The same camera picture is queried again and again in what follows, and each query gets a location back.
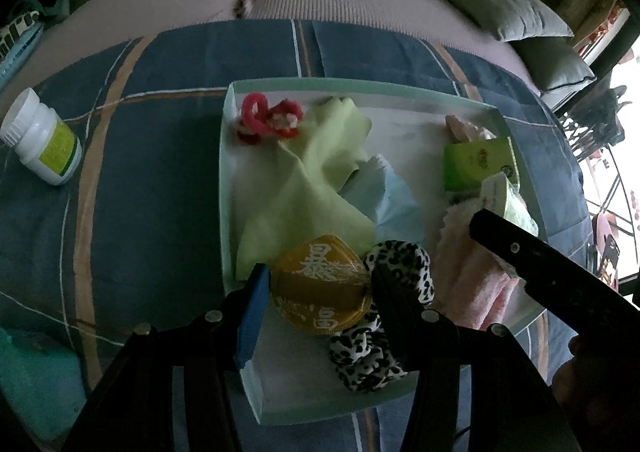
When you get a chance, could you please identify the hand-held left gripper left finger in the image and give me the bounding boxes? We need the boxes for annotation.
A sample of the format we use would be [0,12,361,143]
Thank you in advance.
[60,263,273,452]

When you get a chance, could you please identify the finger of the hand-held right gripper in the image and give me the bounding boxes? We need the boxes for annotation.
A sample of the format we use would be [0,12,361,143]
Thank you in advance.
[469,209,640,335]

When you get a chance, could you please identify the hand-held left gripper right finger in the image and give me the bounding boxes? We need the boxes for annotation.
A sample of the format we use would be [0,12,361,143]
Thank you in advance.
[372,264,583,452]

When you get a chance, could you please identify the leopard print scrunchie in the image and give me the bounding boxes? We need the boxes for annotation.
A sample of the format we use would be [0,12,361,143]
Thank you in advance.
[327,241,436,395]

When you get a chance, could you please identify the light green tissue packet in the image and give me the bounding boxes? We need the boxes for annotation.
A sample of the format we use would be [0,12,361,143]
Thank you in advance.
[480,172,540,239]

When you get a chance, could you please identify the pink zigzag cloth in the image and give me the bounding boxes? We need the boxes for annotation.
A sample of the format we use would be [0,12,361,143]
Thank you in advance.
[436,199,521,330]

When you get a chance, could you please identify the golden round pouch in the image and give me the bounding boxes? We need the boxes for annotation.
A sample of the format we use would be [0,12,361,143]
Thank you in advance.
[270,233,373,335]

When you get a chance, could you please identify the light blue cloth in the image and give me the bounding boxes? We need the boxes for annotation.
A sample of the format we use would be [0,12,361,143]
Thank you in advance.
[340,154,426,245]

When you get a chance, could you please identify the pink floral scrunchie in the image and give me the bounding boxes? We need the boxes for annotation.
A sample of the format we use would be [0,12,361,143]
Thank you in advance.
[445,114,496,143]

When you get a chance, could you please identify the yellow green cloth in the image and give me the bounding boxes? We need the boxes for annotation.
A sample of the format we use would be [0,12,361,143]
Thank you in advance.
[232,96,376,281]

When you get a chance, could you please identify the white tray with green rim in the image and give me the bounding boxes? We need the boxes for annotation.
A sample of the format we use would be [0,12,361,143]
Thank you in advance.
[218,76,553,425]

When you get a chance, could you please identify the red pipe cleaner ornament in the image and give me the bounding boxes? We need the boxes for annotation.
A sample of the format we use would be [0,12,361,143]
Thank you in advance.
[235,92,304,147]

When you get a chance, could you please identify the person's right hand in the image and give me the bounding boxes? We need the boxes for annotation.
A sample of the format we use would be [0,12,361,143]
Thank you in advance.
[550,334,640,438]

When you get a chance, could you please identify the pink round object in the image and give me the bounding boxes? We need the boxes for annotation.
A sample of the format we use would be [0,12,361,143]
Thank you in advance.
[591,213,615,245]

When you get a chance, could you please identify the silver metal object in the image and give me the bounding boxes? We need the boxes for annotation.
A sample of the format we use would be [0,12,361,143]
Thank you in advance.
[597,237,621,290]

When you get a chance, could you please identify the dark lattice furniture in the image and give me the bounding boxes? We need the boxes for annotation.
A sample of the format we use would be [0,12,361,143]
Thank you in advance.
[555,86,628,163]

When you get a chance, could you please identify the blue plaid blanket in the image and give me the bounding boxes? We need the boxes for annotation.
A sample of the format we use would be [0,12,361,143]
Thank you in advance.
[0,19,591,452]

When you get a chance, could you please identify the grey throw pillow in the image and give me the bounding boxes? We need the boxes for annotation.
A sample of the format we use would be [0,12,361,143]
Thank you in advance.
[510,36,598,92]
[405,0,575,42]

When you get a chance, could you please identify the teal box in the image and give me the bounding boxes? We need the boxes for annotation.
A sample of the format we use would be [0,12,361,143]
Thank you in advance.
[0,327,88,443]

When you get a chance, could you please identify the red floral printed panel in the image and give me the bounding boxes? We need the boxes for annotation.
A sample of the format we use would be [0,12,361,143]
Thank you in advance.
[575,6,631,62]

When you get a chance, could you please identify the white pill bottle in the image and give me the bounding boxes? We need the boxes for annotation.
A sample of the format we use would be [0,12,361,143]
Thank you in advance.
[0,88,83,187]

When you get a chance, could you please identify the black white patterned teal cushion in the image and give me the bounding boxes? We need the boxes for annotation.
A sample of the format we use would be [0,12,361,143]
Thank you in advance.
[0,6,46,87]

